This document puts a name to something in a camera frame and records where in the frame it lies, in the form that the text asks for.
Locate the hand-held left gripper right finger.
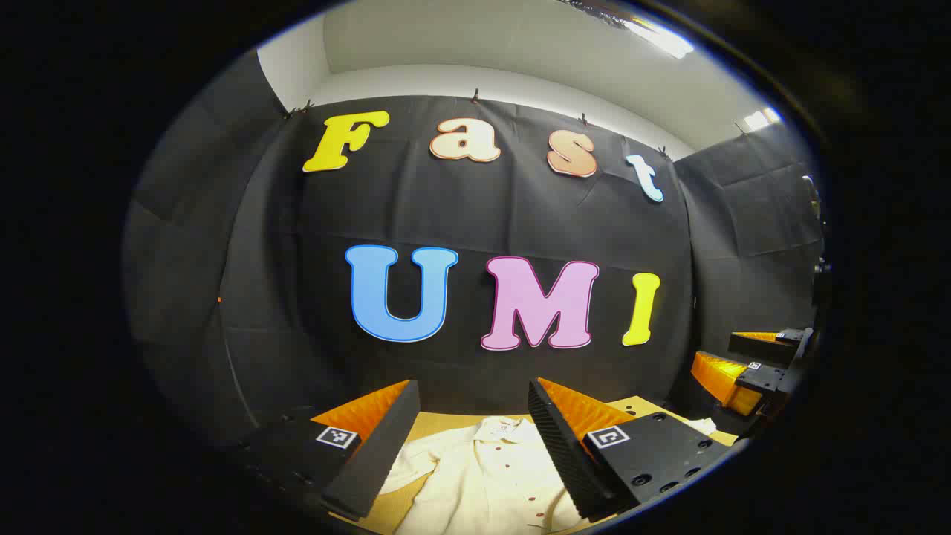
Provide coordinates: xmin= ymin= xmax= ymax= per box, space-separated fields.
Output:
xmin=528 ymin=377 xmax=736 ymax=522

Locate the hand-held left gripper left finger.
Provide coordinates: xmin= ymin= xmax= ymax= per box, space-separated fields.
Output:
xmin=238 ymin=379 xmax=422 ymax=521

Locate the cream button shirt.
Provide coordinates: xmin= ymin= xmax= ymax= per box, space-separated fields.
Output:
xmin=379 ymin=416 xmax=720 ymax=535

